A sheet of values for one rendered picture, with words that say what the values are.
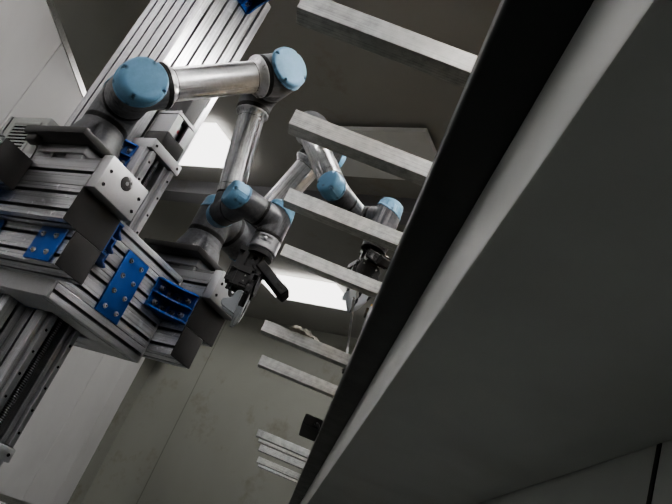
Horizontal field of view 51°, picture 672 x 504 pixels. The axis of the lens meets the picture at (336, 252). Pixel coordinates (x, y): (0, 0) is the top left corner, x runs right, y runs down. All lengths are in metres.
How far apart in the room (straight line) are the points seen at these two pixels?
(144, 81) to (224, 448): 8.66
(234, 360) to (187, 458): 1.52
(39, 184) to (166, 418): 9.26
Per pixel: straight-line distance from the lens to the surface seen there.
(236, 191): 1.82
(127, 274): 1.90
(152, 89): 1.77
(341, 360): 1.75
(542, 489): 0.83
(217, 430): 10.34
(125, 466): 11.04
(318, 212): 1.33
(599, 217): 0.35
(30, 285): 1.82
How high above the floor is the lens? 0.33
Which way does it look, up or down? 25 degrees up
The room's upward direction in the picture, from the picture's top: 24 degrees clockwise
